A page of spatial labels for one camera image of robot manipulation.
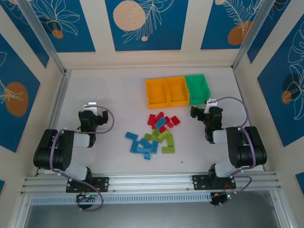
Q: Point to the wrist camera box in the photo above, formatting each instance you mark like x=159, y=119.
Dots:
x=91, y=104
x=211, y=102

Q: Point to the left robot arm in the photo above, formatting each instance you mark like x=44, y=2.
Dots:
x=52, y=155

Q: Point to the green lego brick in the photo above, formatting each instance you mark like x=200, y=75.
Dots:
x=147, y=137
x=168, y=149
x=170, y=142
x=156, y=133
x=165, y=135

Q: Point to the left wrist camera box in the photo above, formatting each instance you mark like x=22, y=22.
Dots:
x=91, y=104

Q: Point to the aluminium frame post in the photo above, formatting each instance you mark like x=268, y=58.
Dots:
x=44, y=35
x=251, y=35

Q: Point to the blue floral wall panel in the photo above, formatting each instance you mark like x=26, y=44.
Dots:
x=273, y=107
x=14, y=71
x=273, y=28
x=71, y=35
x=166, y=23
x=213, y=23

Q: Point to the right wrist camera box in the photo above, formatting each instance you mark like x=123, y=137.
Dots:
x=211, y=102

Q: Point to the yellow plastic bin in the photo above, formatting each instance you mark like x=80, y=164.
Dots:
x=177, y=91
x=156, y=93

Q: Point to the grey metal front panel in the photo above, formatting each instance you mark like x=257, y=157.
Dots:
x=152, y=216

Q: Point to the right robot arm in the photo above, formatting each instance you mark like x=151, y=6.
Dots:
x=251, y=152

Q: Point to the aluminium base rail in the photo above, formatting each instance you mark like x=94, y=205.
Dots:
x=152, y=183

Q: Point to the green plastic bin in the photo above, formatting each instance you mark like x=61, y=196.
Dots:
x=197, y=89

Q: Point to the aluminium side rail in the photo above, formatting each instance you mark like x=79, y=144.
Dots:
x=55, y=118

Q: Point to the blue lego brick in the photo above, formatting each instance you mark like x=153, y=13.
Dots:
x=154, y=147
x=131, y=135
x=147, y=156
x=144, y=142
x=160, y=122
x=142, y=150
x=133, y=146

